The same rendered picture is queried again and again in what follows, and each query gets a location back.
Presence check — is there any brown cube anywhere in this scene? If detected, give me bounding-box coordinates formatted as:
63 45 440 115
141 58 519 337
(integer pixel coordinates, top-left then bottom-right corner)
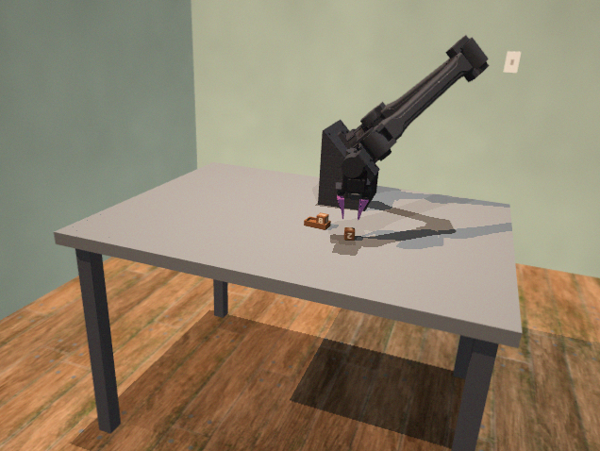
316 213 328 225
344 227 355 241

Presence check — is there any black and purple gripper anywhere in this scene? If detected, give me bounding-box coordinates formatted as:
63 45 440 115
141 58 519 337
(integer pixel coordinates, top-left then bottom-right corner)
335 182 372 220

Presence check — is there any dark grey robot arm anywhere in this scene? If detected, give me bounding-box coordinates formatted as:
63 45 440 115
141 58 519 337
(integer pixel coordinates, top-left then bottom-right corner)
338 35 489 200

